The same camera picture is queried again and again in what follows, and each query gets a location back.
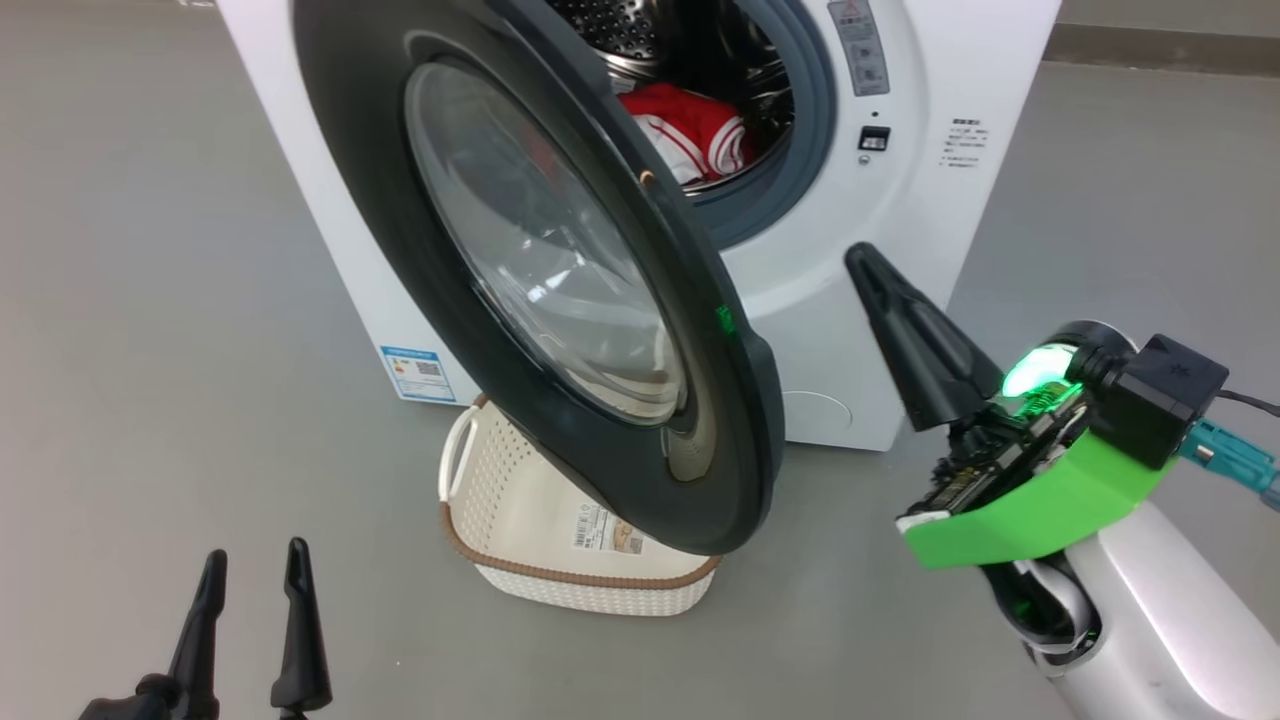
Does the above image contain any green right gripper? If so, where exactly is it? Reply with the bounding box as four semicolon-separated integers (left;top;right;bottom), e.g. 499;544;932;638
845;241;1176;571

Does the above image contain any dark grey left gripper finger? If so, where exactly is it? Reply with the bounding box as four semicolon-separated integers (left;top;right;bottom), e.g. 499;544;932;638
270;537;333;713
165;549;228;720

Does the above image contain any red garment with white stripes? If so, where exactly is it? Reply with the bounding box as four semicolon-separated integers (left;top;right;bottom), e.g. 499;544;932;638
617;83;756;186

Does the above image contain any washing machine round door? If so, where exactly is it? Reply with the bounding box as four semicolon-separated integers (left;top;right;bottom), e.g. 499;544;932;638
292;0;786;556

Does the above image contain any white front-load washing machine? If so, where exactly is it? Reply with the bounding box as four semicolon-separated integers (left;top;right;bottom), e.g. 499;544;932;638
215;0;1063;453

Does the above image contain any grey rubber door gasket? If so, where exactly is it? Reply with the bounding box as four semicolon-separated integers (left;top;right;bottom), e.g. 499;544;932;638
690;0;836;251

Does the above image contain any stainless steel washing machine drum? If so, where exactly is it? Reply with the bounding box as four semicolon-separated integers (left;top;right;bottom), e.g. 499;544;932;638
545;0;796;196

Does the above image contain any round white filter cover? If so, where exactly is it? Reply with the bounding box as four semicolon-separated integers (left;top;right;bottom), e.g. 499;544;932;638
783;390;854;438

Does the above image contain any cream perforated laundry basket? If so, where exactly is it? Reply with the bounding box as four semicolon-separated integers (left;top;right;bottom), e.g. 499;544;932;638
437;393;723;617

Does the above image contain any blue energy label sticker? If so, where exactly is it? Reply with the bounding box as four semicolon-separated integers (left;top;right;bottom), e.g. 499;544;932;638
380;346;444;403

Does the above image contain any grey warning sticker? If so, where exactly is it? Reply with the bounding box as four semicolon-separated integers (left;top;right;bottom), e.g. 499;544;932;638
828;0;891;97

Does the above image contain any basket product label sticker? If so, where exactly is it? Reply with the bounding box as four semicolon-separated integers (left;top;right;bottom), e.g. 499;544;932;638
572;500;646;556

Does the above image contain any teal connector camera cable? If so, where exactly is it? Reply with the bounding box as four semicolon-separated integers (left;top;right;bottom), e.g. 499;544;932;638
1180;388;1280;511

